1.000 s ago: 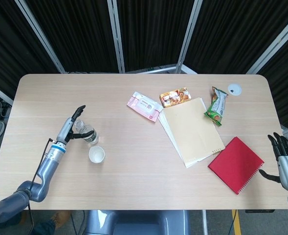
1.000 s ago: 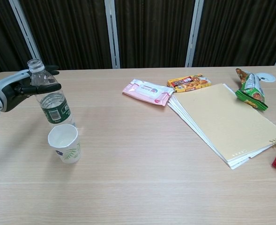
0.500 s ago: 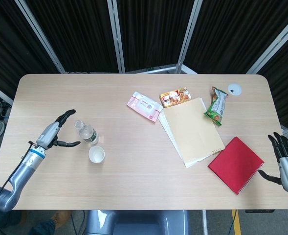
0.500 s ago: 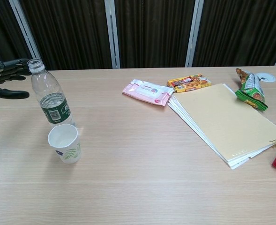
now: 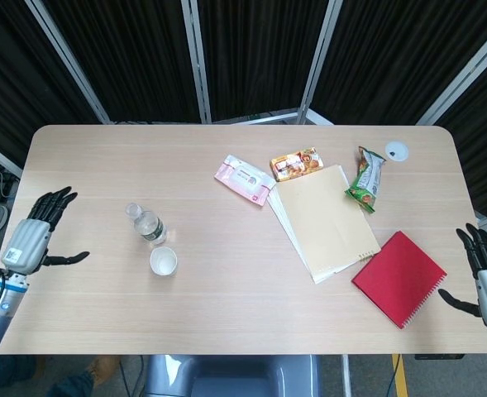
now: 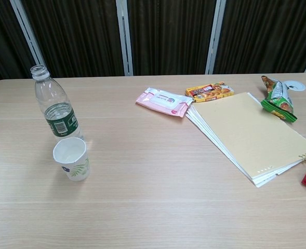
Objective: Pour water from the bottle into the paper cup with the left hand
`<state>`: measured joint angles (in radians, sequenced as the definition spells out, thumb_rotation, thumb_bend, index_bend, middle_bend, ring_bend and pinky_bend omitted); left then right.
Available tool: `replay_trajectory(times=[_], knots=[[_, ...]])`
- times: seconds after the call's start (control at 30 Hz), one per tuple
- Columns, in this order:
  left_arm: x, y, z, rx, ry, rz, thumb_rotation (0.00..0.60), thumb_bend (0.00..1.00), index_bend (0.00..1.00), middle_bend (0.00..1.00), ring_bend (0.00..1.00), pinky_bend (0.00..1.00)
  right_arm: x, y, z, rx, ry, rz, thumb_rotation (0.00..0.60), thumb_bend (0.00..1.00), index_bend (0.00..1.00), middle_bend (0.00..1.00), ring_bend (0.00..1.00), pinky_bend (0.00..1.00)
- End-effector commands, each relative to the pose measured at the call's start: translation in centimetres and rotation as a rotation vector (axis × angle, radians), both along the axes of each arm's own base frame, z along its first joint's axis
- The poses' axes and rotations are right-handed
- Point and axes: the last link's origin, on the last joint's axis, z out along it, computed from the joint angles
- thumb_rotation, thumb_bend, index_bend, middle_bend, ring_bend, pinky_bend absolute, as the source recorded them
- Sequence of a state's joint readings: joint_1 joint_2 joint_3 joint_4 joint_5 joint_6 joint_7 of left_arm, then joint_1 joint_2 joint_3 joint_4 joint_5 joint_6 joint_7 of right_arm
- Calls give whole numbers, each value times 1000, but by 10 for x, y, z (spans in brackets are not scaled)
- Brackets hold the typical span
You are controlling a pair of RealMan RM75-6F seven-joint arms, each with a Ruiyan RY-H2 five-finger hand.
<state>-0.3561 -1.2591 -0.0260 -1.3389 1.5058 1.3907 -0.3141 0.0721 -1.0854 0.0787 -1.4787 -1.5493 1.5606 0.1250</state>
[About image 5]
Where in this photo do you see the left black grey robot hand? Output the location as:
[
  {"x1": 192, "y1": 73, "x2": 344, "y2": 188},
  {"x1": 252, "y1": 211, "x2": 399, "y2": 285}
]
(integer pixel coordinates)
[{"x1": 2, "y1": 185, "x2": 90, "y2": 276}]

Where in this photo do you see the transparent plastic water bottle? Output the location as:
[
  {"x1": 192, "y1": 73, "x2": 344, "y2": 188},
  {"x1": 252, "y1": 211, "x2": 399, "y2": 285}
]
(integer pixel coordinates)
[{"x1": 125, "y1": 202, "x2": 169, "y2": 248}]

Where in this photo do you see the white paper cup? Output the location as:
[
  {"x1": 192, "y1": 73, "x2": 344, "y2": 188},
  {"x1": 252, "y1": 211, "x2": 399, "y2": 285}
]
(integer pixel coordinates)
[{"x1": 149, "y1": 245, "x2": 179, "y2": 277}]

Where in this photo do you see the black table control box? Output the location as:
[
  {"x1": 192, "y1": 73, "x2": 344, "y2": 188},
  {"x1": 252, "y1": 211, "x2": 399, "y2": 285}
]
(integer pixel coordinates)
[{"x1": 415, "y1": 353, "x2": 466, "y2": 361}]

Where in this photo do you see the red spiral notebook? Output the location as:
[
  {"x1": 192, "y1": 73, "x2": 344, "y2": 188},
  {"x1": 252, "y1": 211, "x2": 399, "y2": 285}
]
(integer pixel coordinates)
[{"x1": 351, "y1": 230, "x2": 448, "y2": 331}]

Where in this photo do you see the brown shoe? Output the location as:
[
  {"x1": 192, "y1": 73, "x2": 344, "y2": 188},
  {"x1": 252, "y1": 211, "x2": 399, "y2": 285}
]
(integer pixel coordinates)
[{"x1": 88, "y1": 355, "x2": 122, "y2": 388}]

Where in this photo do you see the green snack bag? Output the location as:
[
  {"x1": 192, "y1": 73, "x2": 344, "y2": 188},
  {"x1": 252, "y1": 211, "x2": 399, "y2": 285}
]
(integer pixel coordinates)
[{"x1": 344, "y1": 145, "x2": 388, "y2": 214}]

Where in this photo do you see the beige spiral notebook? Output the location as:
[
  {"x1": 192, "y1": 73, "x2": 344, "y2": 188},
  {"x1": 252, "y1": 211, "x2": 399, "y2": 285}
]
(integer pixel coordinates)
[{"x1": 266, "y1": 163, "x2": 382, "y2": 285}]

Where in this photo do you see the pink wet wipes pack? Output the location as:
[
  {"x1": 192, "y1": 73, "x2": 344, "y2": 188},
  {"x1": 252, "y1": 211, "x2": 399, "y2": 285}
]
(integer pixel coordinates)
[{"x1": 213, "y1": 154, "x2": 277, "y2": 207}]

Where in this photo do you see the yellow biscuit box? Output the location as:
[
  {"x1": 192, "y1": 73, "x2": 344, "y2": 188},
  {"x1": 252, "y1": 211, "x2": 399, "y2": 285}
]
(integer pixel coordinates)
[{"x1": 269, "y1": 146, "x2": 324, "y2": 183}]

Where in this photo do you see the white round cable grommet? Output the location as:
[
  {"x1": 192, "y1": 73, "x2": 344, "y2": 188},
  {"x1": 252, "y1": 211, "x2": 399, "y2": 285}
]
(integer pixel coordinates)
[{"x1": 384, "y1": 141, "x2": 410, "y2": 162}]

